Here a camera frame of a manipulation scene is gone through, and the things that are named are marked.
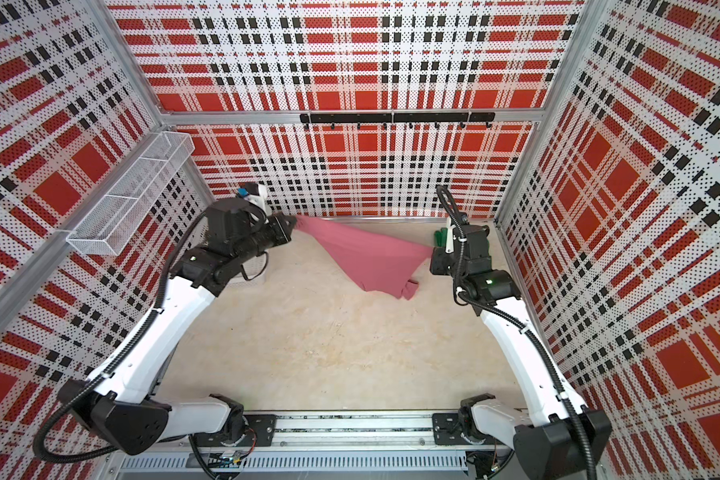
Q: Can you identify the white plastic laundry basket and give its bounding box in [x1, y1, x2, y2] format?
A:
[241, 267, 267, 285]

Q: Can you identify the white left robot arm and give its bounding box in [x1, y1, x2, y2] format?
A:
[33, 197, 297, 463]

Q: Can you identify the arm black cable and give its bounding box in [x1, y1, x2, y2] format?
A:
[32, 203, 271, 480]
[434, 184, 598, 480]

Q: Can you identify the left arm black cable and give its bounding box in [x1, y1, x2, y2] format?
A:
[32, 203, 271, 480]

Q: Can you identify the pink tank top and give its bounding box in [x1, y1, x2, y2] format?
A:
[297, 215, 432, 300]

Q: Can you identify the green tank top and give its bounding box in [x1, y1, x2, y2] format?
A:
[434, 227, 448, 248]

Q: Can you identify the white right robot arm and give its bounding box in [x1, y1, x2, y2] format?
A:
[430, 224, 612, 479]

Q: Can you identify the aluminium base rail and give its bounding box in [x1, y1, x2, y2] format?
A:
[104, 409, 601, 451]

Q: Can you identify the black wall hook rail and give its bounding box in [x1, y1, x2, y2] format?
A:
[299, 111, 496, 128]

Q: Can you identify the white wire wall shelf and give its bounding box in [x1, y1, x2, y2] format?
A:
[67, 131, 194, 256]

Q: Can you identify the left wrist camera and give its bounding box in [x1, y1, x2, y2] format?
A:
[236, 182, 268, 210]

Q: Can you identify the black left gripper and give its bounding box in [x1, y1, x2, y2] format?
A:
[235, 212, 298, 265]

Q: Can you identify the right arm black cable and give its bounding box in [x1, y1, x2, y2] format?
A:
[434, 184, 598, 480]

